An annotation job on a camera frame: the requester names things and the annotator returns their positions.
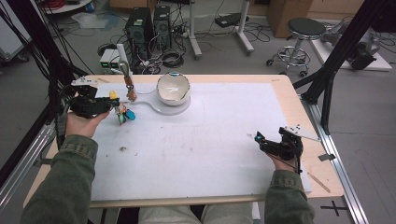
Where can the white bowl with dark rim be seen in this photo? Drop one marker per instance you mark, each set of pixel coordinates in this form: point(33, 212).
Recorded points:
point(172, 88)

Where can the aluminium rail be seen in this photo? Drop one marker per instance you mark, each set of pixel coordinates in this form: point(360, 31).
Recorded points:
point(18, 174)
point(345, 174)

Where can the white floor board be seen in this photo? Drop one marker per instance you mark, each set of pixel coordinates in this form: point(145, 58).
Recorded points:
point(381, 63)

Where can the person's right hand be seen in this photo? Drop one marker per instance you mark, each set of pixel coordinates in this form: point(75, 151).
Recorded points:
point(285, 165)

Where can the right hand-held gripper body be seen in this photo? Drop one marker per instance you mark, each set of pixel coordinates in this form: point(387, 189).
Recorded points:
point(286, 147)

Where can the cardboard box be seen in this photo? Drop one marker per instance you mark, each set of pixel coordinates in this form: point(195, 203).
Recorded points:
point(289, 15)

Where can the bunch of colourful key tags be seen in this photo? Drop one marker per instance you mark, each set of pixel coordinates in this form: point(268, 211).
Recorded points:
point(123, 113)

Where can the clear plastic bag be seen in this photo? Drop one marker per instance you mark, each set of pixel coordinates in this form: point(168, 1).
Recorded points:
point(93, 20)

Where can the white key stand with post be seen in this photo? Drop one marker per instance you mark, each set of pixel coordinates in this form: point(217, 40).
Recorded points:
point(168, 109)

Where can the white table leg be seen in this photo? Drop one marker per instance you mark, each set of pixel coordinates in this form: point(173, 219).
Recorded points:
point(193, 34)
point(244, 31)

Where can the round white table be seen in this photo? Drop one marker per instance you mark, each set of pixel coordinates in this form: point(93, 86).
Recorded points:
point(68, 6)

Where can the large black computer tower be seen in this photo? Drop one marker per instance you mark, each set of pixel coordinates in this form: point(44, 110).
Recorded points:
point(138, 31)

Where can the white table mat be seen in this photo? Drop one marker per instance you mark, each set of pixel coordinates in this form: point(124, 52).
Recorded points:
point(193, 161)

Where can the white panel on wheels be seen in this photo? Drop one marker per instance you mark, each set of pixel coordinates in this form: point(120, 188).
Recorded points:
point(11, 37)

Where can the white box with green display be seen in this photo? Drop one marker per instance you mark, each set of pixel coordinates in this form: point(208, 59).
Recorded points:
point(115, 60)
point(106, 59)

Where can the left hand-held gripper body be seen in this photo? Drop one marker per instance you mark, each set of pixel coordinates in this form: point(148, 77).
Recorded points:
point(88, 105)

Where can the black round stool chrome base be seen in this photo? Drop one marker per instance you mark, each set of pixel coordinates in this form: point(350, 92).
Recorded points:
point(303, 29)

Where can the black metal frame strut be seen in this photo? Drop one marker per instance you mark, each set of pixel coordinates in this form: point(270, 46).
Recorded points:
point(336, 56)

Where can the thin wooden stick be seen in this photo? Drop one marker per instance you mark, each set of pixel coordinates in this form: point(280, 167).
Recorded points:
point(319, 182)

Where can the person's legs light trousers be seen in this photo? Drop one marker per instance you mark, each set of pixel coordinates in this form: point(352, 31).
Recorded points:
point(218, 214)

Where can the flat black device on floor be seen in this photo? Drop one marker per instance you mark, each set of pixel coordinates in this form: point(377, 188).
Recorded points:
point(230, 20)

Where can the small black computer tower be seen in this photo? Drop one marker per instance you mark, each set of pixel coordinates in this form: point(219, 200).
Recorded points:
point(162, 25)

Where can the person's left hand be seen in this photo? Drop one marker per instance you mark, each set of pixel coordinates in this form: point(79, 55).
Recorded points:
point(81, 126)

